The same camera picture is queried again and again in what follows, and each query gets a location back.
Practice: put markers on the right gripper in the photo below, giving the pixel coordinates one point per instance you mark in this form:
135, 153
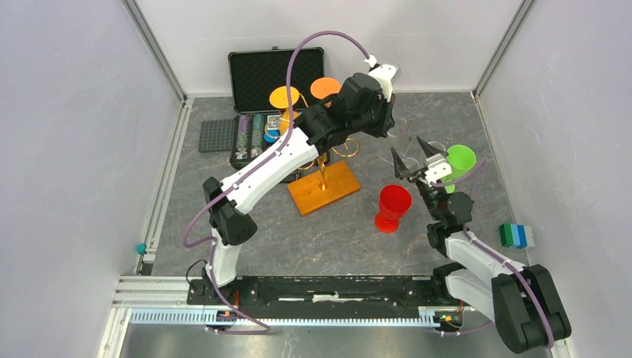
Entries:
398, 164

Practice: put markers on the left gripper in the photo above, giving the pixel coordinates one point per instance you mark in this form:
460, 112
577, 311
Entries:
387, 121

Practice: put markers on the red wine glass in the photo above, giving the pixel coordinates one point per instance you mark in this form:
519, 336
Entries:
394, 203

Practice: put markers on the green wine glass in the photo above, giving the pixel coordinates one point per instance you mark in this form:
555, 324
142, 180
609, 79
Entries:
462, 159

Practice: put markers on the clear wine glass back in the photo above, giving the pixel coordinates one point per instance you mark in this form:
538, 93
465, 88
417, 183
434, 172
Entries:
414, 156

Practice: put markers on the clear wine glass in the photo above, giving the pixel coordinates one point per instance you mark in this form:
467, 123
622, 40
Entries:
400, 129
414, 156

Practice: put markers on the clear wine glass front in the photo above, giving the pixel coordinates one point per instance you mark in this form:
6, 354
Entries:
400, 129

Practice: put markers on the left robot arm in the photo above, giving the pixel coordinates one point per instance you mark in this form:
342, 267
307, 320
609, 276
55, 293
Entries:
363, 104

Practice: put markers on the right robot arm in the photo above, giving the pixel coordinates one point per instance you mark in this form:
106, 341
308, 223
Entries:
521, 301

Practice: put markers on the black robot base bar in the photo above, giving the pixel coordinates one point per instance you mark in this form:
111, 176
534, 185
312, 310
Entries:
388, 296

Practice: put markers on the orange wine glass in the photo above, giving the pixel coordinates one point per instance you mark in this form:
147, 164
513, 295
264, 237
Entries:
324, 89

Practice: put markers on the orange wooden rack base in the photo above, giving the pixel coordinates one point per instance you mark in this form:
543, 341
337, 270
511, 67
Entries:
317, 190

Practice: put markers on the yellow wine glass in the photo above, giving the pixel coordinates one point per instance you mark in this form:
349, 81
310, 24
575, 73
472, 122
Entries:
282, 98

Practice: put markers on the black poker chip case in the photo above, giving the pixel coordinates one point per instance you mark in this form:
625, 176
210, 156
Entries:
254, 76

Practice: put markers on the blue green toy blocks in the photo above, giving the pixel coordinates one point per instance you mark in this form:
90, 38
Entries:
516, 236

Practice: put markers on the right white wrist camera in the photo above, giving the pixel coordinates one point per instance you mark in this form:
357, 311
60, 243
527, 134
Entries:
437, 168

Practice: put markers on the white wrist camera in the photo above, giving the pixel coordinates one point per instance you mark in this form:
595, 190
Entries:
385, 74
437, 168

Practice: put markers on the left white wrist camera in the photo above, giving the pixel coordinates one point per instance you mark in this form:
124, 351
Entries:
385, 74

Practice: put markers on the white slotted cable duct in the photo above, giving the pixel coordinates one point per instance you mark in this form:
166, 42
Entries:
217, 318

